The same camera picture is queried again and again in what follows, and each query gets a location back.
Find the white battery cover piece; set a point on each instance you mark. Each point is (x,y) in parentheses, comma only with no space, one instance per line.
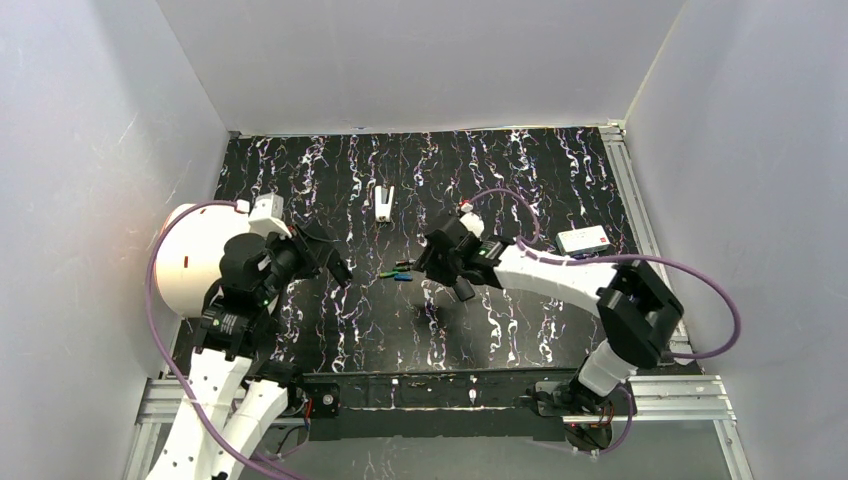
(383,203)

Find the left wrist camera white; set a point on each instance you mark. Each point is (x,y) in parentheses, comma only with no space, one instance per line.
(263,217)

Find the white battery box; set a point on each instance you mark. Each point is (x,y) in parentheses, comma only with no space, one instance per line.
(582,241)

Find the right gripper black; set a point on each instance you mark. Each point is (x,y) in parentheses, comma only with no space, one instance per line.
(444,258)

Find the white cylindrical bin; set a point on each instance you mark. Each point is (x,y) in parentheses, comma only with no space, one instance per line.
(187,262)

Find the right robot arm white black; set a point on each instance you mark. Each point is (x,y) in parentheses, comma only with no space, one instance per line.
(637,310)

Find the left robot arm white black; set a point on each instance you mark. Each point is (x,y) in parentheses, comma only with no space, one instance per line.
(228,271)

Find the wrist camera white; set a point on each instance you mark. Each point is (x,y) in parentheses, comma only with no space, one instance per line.
(470,220)
(263,217)

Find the aluminium frame rail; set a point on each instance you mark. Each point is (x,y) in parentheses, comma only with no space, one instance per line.
(411,382)

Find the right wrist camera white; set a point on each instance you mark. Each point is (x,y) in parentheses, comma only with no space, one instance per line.
(470,220)

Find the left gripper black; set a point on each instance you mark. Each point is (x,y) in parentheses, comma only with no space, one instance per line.
(317,249)

